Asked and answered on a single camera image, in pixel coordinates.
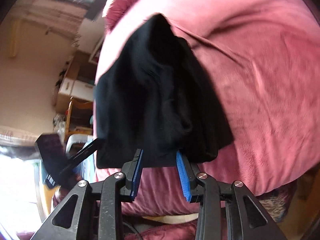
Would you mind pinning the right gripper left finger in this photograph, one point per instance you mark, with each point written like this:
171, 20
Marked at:
94, 210

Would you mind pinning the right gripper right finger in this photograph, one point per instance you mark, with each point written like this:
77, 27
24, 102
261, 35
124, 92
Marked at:
245, 217

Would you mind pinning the black pants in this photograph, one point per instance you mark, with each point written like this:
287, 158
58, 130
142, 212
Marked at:
157, 97

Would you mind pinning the wooden chair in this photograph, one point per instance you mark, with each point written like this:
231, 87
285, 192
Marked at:
78, 118

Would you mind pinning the maroon jacket sleeve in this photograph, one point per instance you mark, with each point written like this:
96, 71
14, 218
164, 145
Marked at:
171, 231

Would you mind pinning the wooden desk with drawers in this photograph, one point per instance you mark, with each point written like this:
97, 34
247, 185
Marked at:
78, 82

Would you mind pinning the pink bed blanket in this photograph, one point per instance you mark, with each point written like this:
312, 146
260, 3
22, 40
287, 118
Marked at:
263, 59

